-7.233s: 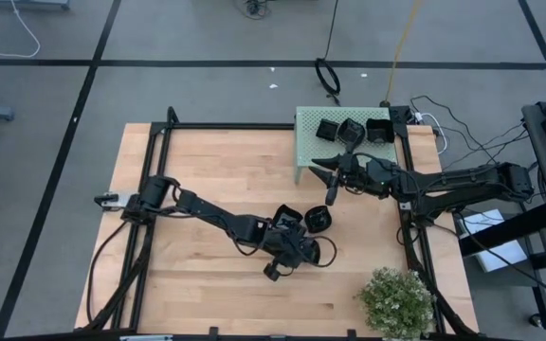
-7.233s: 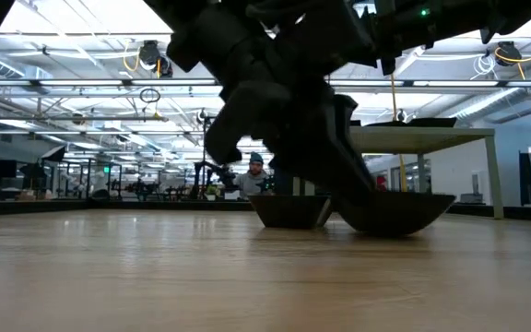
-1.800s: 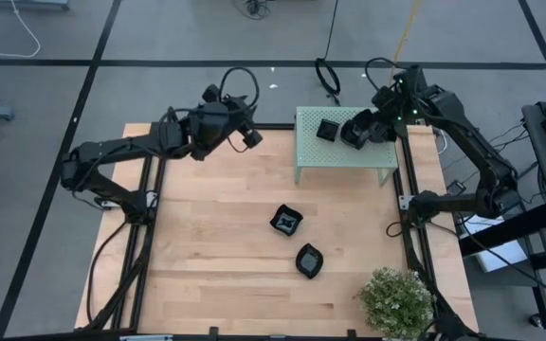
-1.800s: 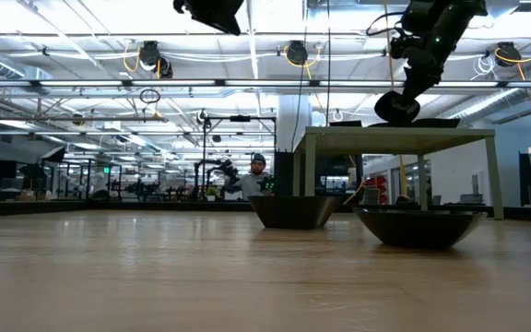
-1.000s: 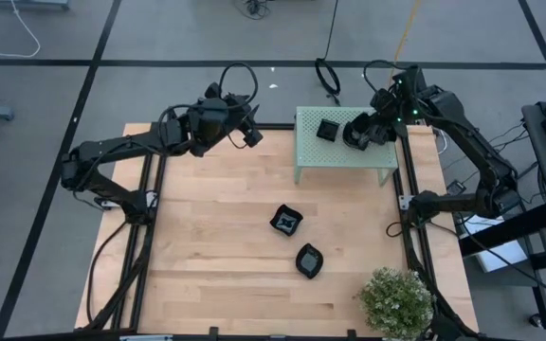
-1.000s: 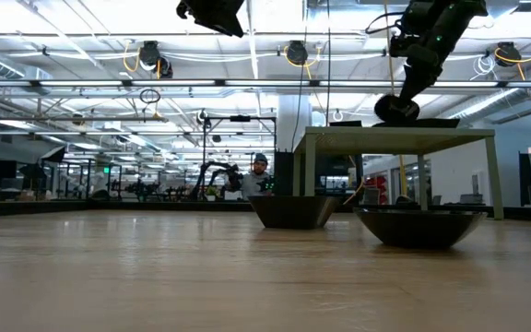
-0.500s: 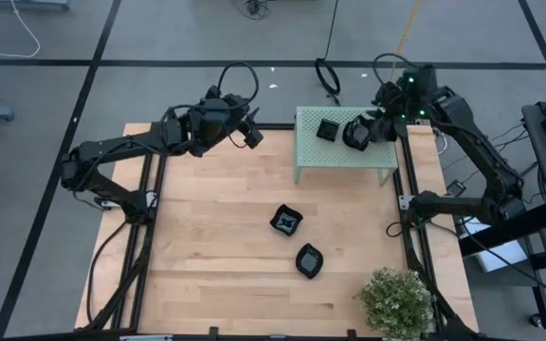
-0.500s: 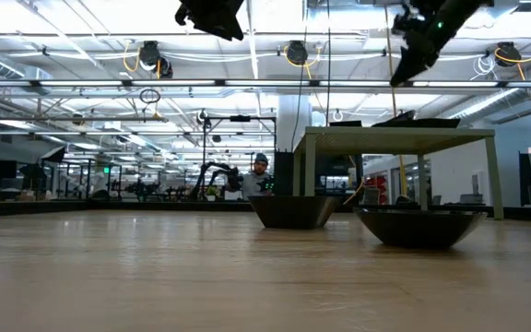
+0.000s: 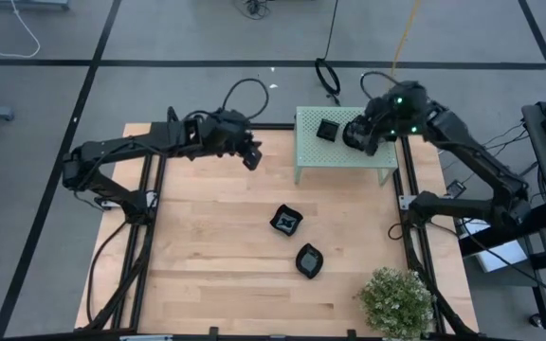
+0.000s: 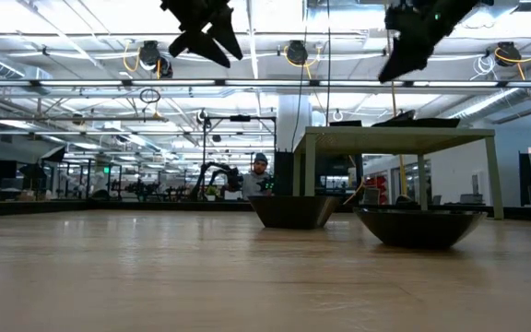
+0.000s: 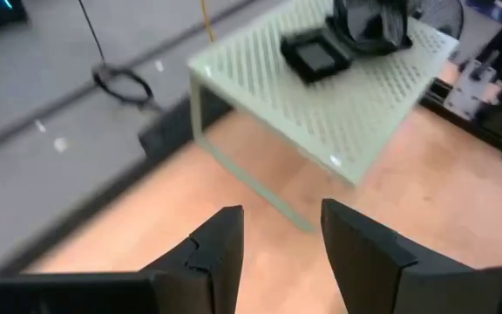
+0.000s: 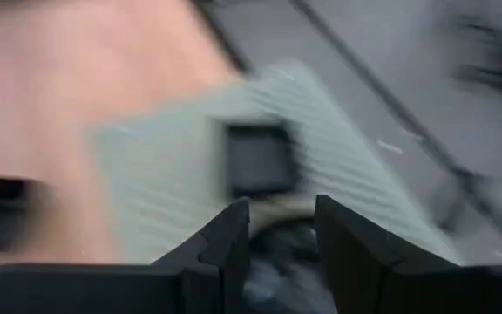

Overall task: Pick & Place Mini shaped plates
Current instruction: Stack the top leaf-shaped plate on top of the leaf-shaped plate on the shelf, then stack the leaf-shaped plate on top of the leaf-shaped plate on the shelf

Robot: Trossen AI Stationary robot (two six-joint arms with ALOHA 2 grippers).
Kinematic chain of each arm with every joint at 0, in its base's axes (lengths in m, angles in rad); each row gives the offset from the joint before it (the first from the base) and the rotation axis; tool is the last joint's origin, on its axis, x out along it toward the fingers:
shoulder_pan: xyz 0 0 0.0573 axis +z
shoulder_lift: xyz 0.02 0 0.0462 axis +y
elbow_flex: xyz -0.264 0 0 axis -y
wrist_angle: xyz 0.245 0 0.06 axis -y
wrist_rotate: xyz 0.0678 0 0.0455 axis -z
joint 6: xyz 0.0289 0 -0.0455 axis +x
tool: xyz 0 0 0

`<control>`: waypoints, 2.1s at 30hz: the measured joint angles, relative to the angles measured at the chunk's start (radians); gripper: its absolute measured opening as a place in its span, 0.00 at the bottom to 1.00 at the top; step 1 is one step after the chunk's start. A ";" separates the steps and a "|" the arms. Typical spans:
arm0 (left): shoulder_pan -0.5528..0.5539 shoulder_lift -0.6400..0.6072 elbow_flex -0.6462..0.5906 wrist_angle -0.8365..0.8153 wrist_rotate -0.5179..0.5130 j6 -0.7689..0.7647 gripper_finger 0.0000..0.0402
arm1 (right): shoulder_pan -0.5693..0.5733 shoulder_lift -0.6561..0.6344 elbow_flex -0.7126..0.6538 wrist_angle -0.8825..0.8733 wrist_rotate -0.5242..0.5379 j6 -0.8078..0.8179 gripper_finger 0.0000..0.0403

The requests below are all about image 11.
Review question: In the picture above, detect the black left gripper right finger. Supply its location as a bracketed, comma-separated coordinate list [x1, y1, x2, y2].
[321, 198, 502, 314]

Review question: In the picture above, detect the green-legged table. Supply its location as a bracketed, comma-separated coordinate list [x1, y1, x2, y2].
[187, 0, 460, 233]

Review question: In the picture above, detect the black hanging cable with coil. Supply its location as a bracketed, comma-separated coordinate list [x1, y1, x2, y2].
[76, 0, 166, 113]

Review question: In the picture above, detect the silver mounting plate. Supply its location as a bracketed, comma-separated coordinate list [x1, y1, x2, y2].
[444, 58, 502, 122]

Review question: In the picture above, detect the yellow hanging cable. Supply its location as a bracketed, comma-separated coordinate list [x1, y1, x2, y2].
[199, 0, 216, 44]

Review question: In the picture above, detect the black small square mini plate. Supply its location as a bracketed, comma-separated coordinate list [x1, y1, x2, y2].
[279, 27, 353, 85]

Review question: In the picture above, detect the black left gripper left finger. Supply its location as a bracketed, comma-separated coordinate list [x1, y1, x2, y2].
[0, 204, 246, 314]

